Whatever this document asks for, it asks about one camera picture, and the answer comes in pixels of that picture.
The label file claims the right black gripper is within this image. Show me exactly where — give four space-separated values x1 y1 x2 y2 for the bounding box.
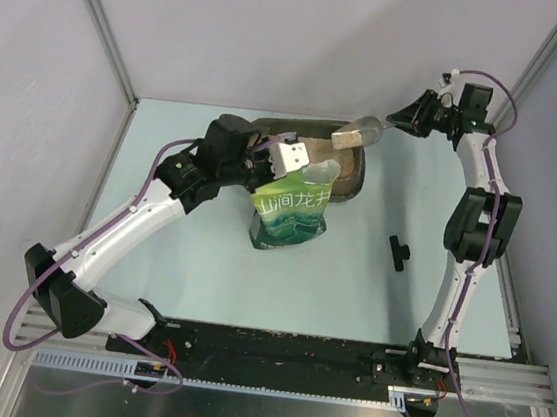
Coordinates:
384 84 463 142

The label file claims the metal scoop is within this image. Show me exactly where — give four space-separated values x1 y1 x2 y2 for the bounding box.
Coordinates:
330 116 393 150

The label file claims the green litter bag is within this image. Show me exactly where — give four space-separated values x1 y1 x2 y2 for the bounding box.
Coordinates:
249 160 341 250

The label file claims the brown litter box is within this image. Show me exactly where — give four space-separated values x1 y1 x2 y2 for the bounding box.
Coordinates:
239 109 373 208

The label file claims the black bag clip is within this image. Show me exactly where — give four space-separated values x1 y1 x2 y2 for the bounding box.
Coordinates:
389 235 411 273

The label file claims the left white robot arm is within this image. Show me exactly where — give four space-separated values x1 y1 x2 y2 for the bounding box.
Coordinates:
24 114 274 355

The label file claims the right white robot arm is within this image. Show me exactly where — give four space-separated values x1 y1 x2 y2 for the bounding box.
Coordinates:
372 75 523 388

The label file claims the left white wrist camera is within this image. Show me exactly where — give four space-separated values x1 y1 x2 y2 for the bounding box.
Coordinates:
268 142 310 179

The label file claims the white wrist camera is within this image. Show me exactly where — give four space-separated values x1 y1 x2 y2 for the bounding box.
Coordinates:
438 69 461 96
268 142 310 179

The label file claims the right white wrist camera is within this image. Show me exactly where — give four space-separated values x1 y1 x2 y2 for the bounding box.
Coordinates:
438 69 461 96

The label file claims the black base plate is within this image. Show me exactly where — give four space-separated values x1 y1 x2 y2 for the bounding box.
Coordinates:
106 318 455 400

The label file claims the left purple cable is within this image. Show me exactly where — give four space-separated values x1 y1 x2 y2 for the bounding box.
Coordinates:
0 101 217 405

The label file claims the purple cable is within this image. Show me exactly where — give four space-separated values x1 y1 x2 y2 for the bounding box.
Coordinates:
415 67 525 417
0 101 217 405

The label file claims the grey cable duct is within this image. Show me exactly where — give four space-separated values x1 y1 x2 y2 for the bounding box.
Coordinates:
31 348 406 413

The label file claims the aluminium frame rail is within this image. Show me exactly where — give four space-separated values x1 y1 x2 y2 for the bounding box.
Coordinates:
10 308 555 407

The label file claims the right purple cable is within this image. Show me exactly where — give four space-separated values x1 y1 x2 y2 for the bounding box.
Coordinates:
415 67 525 417

